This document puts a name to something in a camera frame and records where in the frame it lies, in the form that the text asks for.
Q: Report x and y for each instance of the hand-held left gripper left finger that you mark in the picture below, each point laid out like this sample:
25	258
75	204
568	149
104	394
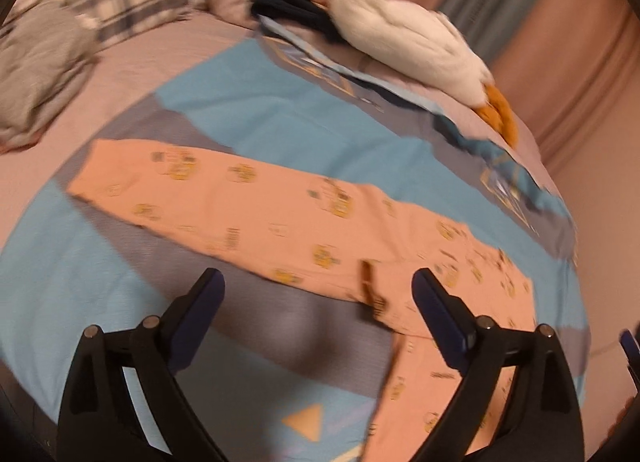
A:
200	312

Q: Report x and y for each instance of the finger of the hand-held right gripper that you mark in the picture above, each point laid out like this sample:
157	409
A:
631	348

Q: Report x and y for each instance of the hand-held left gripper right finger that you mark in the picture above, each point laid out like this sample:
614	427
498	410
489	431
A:
440	312

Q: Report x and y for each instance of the pink printed pants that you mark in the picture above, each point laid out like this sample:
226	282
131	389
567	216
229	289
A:
300	222

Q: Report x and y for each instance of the blue grey patterned blanket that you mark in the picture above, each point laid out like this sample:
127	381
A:
280	112

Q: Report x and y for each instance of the pinkish bed sheet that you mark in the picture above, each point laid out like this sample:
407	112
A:
125	72

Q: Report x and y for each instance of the white plush goose toy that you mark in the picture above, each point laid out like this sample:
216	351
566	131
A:
400	27

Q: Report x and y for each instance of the grey crumpled cloth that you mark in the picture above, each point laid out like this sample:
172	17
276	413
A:
35	72

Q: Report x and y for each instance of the dark navy clothing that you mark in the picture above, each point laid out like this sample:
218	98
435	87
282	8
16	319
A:
295	2

